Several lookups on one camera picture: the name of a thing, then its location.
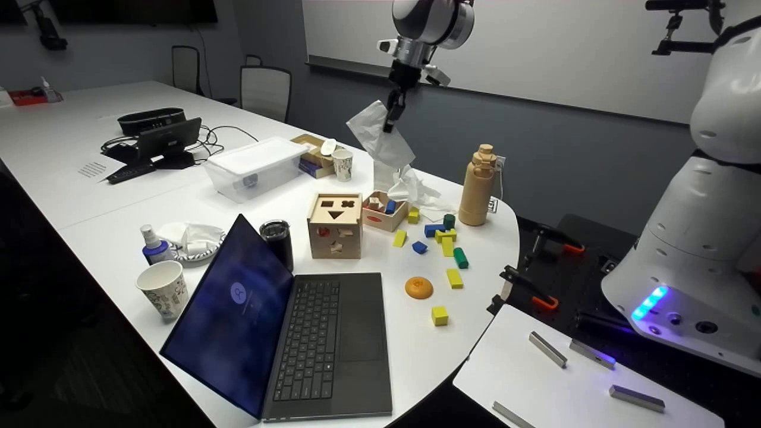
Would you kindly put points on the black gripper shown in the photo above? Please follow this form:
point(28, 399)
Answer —
point(402, 83)

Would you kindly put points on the white paper napkin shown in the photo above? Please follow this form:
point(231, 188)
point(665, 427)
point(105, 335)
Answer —
point(372, 132)

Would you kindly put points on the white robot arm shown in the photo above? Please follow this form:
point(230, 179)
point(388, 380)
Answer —
point(697, 239)

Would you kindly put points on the black laptop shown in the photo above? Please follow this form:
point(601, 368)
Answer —
point(318, 348)

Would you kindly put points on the white patterned paper cup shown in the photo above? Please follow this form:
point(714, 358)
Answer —
point(166, 291)
point(343, 164)

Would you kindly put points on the clear plastic bag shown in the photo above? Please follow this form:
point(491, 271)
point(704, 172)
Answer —
point(420, 190)

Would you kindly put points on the brown and white object pile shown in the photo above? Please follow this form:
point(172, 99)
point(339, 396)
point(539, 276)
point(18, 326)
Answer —
point(313, 156)

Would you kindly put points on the small wooden block tray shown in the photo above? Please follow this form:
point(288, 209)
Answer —
point(384, 214)

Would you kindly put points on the small yellow block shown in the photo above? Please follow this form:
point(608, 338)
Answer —
point(401, 239)
point(412, 214)

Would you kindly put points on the tan insulated water bottle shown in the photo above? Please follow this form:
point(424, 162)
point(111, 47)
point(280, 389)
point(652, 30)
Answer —
point(480, 190)

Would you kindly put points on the green cylinder block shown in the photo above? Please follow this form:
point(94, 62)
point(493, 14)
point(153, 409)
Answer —
point(447, 222)

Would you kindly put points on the long blue block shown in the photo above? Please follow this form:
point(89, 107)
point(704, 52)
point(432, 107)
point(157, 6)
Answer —
point(434, 229)

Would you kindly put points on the wooden shape sorter cube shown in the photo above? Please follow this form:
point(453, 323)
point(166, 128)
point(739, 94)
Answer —
point(336, 229)

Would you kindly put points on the grey mesh office chair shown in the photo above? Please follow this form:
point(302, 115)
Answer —
point(187, 67)
point(264, 90)

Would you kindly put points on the yellow rectangular block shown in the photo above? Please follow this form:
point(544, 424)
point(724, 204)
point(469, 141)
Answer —
point(445, 235)
point(455, 278)

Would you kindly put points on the small blue block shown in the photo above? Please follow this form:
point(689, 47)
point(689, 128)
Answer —
point(420, 248)

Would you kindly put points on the yellow wedge block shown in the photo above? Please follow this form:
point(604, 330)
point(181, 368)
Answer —
point(447, 248)

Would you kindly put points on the clear plastic storage box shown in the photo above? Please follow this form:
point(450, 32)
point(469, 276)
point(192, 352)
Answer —
point(254, 166)

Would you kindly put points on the green rectangular block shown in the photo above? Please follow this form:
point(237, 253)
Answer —
point(459, 257)

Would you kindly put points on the black tumbler cup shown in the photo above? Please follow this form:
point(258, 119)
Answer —
point(276, 240)

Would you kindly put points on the orange dome block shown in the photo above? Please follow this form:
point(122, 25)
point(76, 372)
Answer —
point(420, 286)

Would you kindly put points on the yellow cube block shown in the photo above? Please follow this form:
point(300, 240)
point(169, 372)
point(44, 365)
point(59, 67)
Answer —
point(439, 317)

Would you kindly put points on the black clamp orange tip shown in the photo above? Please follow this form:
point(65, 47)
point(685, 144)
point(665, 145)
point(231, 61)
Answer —
point(571, 248)
point(544, 302)

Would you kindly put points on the black monitor on stand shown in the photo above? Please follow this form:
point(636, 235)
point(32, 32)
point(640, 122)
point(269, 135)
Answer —
point(167, 144)

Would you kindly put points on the black oval speaker bar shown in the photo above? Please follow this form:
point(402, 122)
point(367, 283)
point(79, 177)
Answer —
point(150, 119)

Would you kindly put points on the small spray bottle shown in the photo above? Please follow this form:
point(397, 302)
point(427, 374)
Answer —
point(155, 248)

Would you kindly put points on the grey metal strip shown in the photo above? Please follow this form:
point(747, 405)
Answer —
point(594, 354)
point(547, 351)
point(513, 415)
point(638, 397)

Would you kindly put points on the white flat board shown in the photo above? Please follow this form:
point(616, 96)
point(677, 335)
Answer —
point(547, 389)

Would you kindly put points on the red flat item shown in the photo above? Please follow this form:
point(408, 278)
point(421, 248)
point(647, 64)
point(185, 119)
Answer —
point(28, 96)

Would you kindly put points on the black wall television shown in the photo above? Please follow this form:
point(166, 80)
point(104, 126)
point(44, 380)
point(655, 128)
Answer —
point(135, 9)

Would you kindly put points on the black camera on mount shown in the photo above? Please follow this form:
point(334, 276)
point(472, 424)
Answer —
point(685, 6)

